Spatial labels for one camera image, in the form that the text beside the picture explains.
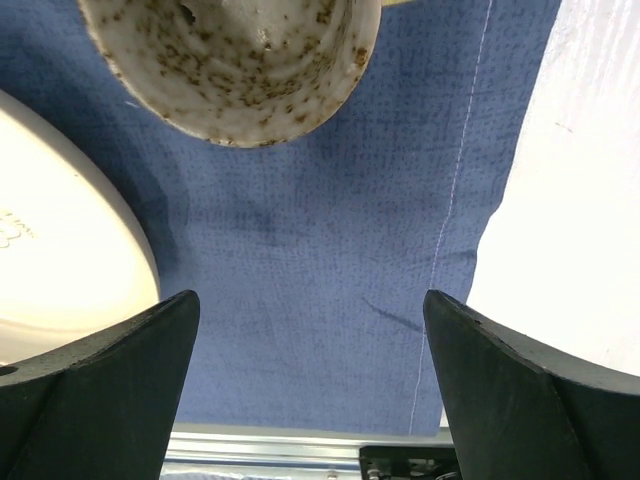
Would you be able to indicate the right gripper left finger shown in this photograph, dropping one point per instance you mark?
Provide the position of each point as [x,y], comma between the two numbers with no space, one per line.
[101,407]

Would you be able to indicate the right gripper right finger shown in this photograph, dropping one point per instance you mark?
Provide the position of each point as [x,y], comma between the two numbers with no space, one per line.
[520,409]

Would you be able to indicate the cream ceramic plate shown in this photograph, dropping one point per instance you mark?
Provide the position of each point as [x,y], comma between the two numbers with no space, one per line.
[74,258]

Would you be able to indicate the blue placemat cloth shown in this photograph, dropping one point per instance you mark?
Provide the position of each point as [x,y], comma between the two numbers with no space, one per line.
[312,258]

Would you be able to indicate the speckled ceramic cup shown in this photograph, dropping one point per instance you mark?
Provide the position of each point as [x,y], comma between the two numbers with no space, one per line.
[239,74]

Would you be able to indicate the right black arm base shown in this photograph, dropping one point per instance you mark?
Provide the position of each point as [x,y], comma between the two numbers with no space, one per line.
[379,462]

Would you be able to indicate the aluminium mounting rail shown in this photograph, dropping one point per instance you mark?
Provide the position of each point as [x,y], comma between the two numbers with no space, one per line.
[207,451]

